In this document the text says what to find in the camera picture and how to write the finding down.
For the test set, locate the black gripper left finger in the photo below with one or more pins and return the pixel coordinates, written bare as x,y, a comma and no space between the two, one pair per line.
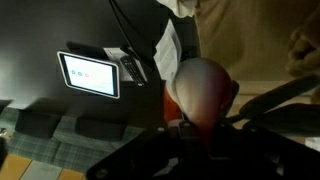
150,156

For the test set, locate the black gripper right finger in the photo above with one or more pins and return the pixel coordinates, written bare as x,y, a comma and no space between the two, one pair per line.
273,153

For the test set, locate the white cloth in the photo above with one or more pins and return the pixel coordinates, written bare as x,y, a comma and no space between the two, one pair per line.
203,90

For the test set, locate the green plaid sofa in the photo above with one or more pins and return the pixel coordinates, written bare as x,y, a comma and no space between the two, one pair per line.
66,150

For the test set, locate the black remote control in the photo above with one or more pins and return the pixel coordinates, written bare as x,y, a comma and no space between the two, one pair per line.
132,70

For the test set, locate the white framed tablet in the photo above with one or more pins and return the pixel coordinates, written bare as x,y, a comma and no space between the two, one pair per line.
90,75

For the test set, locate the single printed paper sheet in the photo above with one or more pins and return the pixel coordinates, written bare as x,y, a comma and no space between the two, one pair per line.
169,53

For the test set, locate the printed paper sheets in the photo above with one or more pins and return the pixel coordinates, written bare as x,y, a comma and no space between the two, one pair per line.
115,53

